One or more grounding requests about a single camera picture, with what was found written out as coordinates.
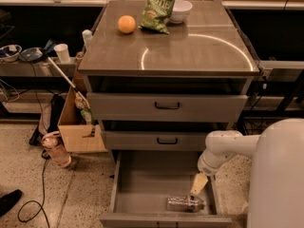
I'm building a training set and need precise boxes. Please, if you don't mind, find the black shoe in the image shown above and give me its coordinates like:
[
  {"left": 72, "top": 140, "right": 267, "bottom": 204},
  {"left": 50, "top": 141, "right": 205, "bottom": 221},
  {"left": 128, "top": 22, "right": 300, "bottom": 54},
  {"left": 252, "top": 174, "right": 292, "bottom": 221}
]
[{"left": 0, "top": 189, "right": 22, "bottom": 217}]

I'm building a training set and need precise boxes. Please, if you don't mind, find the white bowl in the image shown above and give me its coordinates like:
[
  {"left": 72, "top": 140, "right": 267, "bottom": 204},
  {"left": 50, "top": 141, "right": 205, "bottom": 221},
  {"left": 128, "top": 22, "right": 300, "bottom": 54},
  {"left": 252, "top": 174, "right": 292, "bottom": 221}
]
[{"left": 169, "top": 0, "right": 193, "bottom": 24}]

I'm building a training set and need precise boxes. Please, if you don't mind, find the white bottle beside cabinet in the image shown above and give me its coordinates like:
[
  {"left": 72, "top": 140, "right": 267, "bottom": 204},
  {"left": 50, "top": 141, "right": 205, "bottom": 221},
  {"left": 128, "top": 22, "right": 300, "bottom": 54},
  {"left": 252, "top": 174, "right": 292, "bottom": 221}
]
[{"left": 82, "top": 29, "right": 93, "bottom": 48}]

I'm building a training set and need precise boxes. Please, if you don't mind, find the left low shelf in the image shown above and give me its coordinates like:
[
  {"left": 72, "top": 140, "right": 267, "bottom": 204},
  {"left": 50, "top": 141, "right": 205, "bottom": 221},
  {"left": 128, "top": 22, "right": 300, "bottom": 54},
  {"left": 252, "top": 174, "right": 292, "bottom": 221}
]
[{"left": 0, "top": 58, "right": 76, "bottom": 77}]

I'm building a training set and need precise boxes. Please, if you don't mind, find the black floor cable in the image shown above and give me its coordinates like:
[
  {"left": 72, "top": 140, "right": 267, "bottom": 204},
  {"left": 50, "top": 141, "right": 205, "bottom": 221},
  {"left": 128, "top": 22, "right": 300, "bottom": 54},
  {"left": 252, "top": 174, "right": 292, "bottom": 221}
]
[{"left": 17, "top": 158, "right": 51, "bottom": 228}]

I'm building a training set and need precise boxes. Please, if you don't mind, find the grey drawer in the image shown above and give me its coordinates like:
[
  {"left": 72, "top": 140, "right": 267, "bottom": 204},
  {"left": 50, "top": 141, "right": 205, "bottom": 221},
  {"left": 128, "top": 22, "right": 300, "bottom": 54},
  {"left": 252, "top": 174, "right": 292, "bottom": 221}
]
[
  {"left": 87, "top": 93, "right": 247, "bottom": 124},
  {"left": 100, "top": 121, "right": 230, "bottom": 152}
]

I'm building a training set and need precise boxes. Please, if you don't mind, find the middle grey drawer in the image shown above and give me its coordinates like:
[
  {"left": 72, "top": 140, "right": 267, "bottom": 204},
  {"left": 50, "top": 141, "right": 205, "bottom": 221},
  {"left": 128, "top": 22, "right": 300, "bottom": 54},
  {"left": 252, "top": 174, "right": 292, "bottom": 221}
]
[{"left": 100, "top": 121, "right": 230, "bottom": 152}]

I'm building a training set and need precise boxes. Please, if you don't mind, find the black cables right floor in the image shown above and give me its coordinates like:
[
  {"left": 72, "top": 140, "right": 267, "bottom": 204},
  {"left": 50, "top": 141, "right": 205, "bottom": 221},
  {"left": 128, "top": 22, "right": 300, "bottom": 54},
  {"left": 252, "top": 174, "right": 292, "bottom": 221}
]
[{"left": 236, "top": 114, "right": 270, "bottom": 136}]

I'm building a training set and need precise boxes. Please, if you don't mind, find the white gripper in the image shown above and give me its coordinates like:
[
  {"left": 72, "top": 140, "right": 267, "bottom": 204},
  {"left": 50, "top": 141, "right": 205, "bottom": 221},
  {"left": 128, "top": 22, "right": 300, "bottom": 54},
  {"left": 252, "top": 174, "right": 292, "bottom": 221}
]
[{"left": 190, "top": 149, "right": 234, "bottom": 196}]

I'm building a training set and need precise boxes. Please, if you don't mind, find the white paper cup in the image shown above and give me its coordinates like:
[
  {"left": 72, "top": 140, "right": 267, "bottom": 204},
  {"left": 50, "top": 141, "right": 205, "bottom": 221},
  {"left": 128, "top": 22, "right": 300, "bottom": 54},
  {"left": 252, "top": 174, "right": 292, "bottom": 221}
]
[{"left": 54, "top": 44, "right": 70, "bottom": 63}]

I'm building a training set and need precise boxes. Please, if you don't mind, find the bowl on left shelf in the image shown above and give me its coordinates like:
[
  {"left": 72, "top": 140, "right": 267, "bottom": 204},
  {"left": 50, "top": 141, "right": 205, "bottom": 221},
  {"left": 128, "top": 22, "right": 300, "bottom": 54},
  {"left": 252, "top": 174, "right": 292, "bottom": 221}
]
[{"left": 0, "top": 45, "right": 22, "bottom": 63}]

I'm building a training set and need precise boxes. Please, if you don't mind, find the grey drawer cabinet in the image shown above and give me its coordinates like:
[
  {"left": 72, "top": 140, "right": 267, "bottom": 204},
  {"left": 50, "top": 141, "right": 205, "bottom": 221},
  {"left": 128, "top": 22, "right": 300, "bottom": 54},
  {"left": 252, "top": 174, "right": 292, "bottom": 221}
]
[{"left": 77, "top": 0, "right": 261, "bottom": 228}]

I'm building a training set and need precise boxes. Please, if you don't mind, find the dark round dish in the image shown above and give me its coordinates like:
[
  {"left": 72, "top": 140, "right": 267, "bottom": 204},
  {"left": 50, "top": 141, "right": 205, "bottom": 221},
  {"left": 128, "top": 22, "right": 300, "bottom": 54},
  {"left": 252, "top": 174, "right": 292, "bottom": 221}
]
[{"left": 19, "top": 47, "right": 44, "bottom": 63}]

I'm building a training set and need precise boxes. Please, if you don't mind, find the cardboard box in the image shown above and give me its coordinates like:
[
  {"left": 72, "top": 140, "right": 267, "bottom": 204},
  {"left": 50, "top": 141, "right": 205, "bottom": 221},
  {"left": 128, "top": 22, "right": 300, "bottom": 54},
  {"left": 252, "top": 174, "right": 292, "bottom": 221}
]
[{"left": 58, "top": 88, "right": 106, "bottom": 153}]

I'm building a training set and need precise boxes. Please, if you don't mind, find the clear plastic water bottle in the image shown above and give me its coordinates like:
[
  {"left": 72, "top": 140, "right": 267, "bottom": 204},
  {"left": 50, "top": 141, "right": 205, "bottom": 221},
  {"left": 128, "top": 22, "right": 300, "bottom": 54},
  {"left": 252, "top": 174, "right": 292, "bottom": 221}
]
[{"left": 166, "top": 195, "right": 205, "bottom": 213}]

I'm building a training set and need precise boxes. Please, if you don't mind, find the green chip bag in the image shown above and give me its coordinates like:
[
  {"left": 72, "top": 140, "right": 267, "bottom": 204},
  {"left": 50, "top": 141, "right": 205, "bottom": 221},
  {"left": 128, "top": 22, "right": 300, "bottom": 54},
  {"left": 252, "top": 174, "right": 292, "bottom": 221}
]
[{"left": 140, "top": 0, "right": 175, "bottom": 34}]

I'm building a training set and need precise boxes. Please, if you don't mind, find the open bottom drawer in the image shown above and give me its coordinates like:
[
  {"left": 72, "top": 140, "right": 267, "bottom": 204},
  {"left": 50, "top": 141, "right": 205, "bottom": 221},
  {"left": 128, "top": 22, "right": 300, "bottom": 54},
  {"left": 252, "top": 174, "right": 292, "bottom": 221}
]
[{"left": 101, "top": 151, "right": 232, "bottom": 228}]

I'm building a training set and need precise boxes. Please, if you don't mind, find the top grey drawer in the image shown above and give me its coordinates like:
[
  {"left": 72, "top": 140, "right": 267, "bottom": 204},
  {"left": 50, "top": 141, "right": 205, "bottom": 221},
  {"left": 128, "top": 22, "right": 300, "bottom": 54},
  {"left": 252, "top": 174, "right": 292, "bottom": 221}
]
[{"left": 87, "top": 93, "right": 247, "bottom": 124}]

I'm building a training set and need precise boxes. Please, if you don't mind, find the orange fruit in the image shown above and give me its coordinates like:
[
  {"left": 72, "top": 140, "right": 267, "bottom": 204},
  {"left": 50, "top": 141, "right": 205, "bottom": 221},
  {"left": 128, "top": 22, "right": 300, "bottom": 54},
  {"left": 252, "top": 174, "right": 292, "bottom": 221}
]
[{"left": 118, "top": 15, "right": 136, "bottom": 34}]

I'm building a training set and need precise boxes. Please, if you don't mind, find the white stick tool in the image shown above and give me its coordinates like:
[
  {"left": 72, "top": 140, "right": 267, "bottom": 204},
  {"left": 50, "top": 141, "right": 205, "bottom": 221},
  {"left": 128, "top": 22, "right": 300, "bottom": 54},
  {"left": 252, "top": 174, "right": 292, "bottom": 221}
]
[{"left": 40, "top": 48, "right": 90, "bottom": 108}]

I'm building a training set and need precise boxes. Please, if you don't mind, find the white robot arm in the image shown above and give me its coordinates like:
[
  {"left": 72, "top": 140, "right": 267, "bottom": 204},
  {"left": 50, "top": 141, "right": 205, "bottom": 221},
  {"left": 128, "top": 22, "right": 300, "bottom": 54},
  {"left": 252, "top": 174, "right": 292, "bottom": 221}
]
[{"left": 198, "top": 119, "right": 304, "bottom": 228}]

